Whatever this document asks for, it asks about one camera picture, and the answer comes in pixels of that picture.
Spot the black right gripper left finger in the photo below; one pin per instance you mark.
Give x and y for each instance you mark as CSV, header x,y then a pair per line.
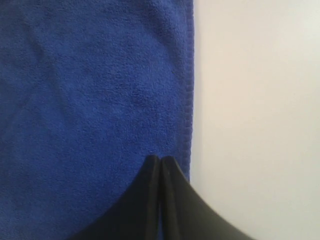
x,y
135,215

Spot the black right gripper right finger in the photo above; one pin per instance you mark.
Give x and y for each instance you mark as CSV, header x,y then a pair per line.
x,y
184,214

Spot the blue towel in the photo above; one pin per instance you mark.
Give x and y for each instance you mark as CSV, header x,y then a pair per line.
x,y
88,89

